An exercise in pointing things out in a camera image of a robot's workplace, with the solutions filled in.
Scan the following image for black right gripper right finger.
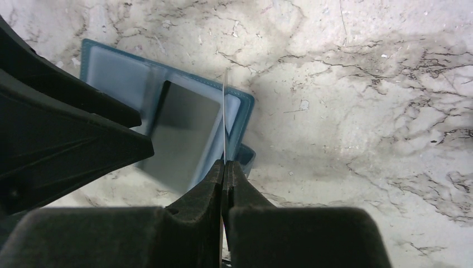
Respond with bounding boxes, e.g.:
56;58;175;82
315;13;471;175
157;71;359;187
221;161;391;267

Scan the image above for blue card holder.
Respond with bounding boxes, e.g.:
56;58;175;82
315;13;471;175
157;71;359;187
80;39;255;190

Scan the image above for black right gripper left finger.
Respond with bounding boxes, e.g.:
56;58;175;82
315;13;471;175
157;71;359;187
1;160;225;267

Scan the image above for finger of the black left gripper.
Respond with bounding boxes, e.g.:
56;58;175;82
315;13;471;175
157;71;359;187
1;71;154;215
1;18;142;128

